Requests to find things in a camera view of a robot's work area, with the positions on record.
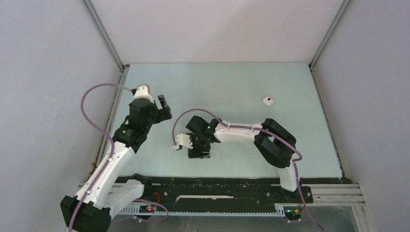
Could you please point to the white cable duct strip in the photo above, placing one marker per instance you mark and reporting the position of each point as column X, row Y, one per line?
column 152, row 210

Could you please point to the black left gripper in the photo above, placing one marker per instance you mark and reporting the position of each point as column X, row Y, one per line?
column 162, row 114

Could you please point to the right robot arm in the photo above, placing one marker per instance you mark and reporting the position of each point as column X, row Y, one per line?
column 275, row 144

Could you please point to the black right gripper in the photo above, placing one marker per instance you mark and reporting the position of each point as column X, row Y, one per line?
column 196, row 152

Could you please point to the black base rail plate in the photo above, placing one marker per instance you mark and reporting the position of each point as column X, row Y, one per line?
column 201, row 205

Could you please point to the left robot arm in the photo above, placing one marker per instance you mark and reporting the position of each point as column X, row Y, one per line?
column 93, row 207

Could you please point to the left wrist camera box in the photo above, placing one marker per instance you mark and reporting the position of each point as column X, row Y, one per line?
column 142, row 91

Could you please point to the aluminium frame rail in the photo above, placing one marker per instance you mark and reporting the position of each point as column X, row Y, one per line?
column 255, row 193

